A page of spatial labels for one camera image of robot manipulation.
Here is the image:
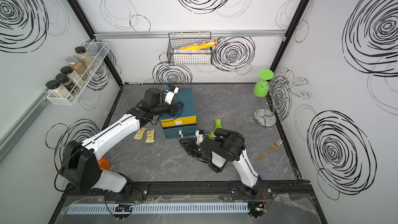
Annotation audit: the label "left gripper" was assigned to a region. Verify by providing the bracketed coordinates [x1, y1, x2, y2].
[152, 100, 184, 118]

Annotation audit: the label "yellow top drawer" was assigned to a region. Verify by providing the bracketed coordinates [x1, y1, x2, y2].
[161, 116, 197, 128]

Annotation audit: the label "teal drawer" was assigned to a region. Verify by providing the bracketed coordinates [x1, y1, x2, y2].
[163, 124, 197, 139]

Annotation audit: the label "teal drawer cabinet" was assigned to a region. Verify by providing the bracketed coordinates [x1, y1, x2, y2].
[160, 88, 197, 121]

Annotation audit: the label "green cookie packet two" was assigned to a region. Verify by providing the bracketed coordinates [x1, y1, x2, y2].
[208, 132, 215, 139]

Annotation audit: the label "yellow cookie packet two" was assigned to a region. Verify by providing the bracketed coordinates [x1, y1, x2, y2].
[145, 130, 155, 143]

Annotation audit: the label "green cookie packet one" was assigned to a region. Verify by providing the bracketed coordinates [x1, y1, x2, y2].
[214, 119, 223, 130]

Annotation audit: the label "yellow cookie packet one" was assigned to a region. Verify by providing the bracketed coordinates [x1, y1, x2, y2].
[134, 128, 147, 140]

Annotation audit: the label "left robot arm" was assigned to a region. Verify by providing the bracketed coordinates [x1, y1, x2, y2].
[58, 85, 183, 199]

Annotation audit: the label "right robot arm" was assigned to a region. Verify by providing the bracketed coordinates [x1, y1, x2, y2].
[179, 128, 262, 199]

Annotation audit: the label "white box in basket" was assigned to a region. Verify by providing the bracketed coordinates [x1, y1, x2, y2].
[170, 49, 212, 65]

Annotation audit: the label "yellow snack tube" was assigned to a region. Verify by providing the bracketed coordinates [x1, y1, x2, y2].
[178, 39, 218, 50]

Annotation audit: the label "chrome glass holder stand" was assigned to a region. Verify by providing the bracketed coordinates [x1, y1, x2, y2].
[254, 68, 309, 128]

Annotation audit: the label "orange mug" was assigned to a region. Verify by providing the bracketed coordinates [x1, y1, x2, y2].
[98, 157, 110, 170]

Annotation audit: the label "green plastic wine glass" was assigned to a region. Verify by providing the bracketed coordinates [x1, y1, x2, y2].
[254, 69, 274, 97]

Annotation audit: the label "spice jar light contents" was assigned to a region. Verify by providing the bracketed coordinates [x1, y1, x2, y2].
[75, 46, 95, 70]

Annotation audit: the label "white clear spice shelf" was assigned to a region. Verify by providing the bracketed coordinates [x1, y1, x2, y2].
[46, 41, 110, 111]

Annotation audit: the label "spice jar beige contents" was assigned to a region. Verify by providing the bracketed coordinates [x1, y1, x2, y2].
[60, 66, 85, 89]

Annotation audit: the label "spice jar brown contents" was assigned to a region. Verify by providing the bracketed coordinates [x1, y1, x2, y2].
[65, 57, 88, 80]

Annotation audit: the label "spice jar dark contents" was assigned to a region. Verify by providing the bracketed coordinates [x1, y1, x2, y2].
[56, 73, 79, 95]

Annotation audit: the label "spice jar white contents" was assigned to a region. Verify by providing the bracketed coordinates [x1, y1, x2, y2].
[46, 80, 70, 98]

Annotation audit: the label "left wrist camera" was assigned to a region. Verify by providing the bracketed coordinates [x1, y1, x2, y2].
[163, 84, 179, 105]

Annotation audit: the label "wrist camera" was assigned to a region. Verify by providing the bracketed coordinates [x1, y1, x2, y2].
[195, 130, 205, 145]
[163, 84, 179, 105]

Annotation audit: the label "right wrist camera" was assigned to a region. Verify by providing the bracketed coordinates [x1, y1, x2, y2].
[195, 130, 205, 145]

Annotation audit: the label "black wire wall basket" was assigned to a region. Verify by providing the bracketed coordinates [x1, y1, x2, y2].
[166, 31, 212, 65]

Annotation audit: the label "aluminium wall rail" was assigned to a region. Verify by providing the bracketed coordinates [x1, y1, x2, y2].
[94, 29, 287, 39]

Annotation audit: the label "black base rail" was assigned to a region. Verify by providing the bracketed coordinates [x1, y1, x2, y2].
[61, 180, 315, 202]

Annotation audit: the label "white slotted cable duct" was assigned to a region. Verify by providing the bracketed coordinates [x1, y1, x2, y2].
[66, 202, 249, 215]

